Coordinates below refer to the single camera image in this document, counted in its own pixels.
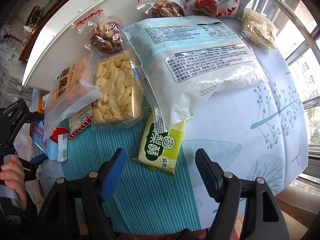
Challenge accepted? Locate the large white-blue snack bag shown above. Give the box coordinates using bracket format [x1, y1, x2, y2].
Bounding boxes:
[121, 16, 268, 133]

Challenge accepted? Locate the red-white Lipo biscuit packet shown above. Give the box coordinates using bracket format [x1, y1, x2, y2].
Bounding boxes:
[67, 104, 93, 140]

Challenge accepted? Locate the clear pack yellow crisp cake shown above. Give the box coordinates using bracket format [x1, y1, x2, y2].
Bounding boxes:
[241, 8, 276, 51]

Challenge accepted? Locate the yellow-green rice cracker packet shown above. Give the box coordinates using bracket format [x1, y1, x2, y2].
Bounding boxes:
[132, 114, 190, 177]

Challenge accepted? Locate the silver-red snack bag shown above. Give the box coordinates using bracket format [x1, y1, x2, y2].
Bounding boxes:
[181, 0, 251, 18]

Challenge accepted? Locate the small white bottle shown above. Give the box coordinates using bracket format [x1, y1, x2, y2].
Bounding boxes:
[23, 25, 35, 35]

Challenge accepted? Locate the clear pack puffed rice cake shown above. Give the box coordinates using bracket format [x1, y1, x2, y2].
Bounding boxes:
[92, 50, 143, 131]

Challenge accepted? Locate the leaf-print blue tablecloth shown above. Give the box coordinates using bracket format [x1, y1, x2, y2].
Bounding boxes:
[42, 18, 308, 235]

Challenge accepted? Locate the blue-red wafer packet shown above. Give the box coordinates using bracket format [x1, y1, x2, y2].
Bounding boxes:
[31, 121, 68, 163]

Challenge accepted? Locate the person's left hand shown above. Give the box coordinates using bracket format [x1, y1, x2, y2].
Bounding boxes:
[1, 155, 27, 211]

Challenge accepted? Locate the orange egg yolk snack packet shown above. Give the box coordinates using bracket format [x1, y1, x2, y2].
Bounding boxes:
[44, 58, 100, 139]

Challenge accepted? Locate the dark ornamental case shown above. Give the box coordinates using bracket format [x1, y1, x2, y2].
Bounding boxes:
[25, 5, 44, 29]

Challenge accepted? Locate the clear pack walnut cookie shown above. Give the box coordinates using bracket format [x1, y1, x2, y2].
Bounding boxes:
[136, 0, 184, 18]
[72, 8, 123, 55]

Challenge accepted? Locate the steel window guard rail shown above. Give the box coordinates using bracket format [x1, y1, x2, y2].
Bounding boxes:
[240, 0, 320, 66]

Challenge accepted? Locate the white plastic storage bin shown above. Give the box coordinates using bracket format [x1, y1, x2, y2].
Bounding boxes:
[22, 0, 146, 91]

